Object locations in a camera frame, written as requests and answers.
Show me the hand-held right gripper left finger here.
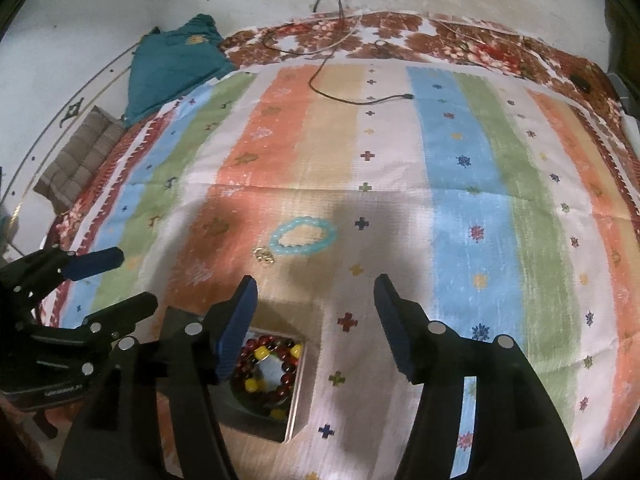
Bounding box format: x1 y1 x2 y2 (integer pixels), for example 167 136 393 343
55 275 258 480

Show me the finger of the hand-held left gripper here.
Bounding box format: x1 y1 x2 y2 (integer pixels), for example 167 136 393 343
15 247 125 292
84 293 159 342

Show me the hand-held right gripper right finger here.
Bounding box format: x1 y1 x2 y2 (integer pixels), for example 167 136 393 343
374 274 583 480

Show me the red and yellow bead bracelet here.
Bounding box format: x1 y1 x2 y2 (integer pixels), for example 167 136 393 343
234 337 304 420

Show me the dark red bead bracelet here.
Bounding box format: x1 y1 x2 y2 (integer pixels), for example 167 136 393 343
239 339 302 411

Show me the light blue bead bracelet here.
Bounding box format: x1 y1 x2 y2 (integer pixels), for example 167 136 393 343
270 216 337 256

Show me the silver metal tin box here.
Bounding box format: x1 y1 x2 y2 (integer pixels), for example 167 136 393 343
220 327 308 444

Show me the brown checkered cloth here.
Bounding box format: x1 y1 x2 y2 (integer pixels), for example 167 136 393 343
34 106 128 211

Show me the striped colourful mat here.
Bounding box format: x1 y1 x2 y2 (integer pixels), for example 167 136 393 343
40 57 640 480

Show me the teal pillow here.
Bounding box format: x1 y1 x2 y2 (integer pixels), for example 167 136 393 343
122 13 236 126

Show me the long black charging cable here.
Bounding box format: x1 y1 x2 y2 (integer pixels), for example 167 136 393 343
309 0 415 107

